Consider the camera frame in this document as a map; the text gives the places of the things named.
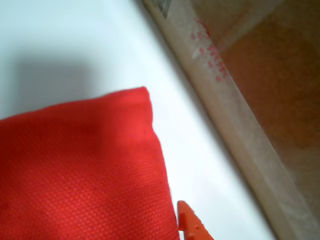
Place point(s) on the red bean bag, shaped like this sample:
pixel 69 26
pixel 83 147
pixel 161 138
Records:
pixel 75 170

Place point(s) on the cardboard box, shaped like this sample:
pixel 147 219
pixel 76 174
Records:
pixel 225 120

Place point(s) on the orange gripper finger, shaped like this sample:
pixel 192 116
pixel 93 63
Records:
pixel 191 225

